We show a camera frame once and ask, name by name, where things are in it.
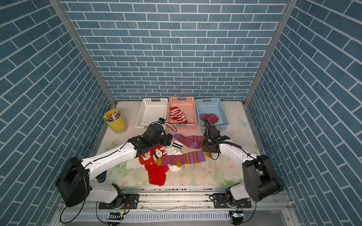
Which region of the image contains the red white striped sock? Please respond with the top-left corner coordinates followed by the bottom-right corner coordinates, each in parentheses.
top-left (170, 106), bottom-right (190, 124)

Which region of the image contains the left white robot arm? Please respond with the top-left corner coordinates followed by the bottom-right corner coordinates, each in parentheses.
top-left (55, 118), bottom-right (173, 207)

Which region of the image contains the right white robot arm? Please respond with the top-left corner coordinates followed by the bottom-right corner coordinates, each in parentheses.
top-left (202, 119), bottom-right (284, 207)

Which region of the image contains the white plastic basket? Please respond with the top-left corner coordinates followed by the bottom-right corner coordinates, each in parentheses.
top-left (135, 98), bottom-right (168, 132)

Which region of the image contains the blue plastic basket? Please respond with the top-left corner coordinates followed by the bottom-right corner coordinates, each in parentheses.
top-left (195, 98), bottom-right (229, 133)

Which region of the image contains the pink plastic basket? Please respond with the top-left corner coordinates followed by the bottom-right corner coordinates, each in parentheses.
top-left (167, 97), bottom-right (197, 130)

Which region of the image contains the purple striped sock front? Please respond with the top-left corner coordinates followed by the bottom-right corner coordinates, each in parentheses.
top-left (156, 151), bottom-right (206, 167)

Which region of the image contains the black white striped sock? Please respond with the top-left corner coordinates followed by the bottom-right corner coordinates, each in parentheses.
top-left (172, 140), bottom-right (184, 151)

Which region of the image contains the red santa sock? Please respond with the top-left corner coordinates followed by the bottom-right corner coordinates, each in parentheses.
top-left (138, 149), bottom-right (169, 186)

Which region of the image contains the yellow pen cup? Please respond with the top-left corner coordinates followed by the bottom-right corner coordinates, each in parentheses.
top-left (103, 109), bottom-right (127, 133)

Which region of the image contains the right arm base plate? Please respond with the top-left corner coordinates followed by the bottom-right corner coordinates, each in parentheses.
top-left (209, 193), bottom-right (252, 209)

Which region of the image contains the aluminium front rail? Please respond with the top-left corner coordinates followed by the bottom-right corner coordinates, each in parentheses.
top-left (50, 188), bottom-right (299, 226)

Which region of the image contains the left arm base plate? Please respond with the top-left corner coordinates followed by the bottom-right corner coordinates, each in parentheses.
top-left (98, 194), bottom-right (140, 211)

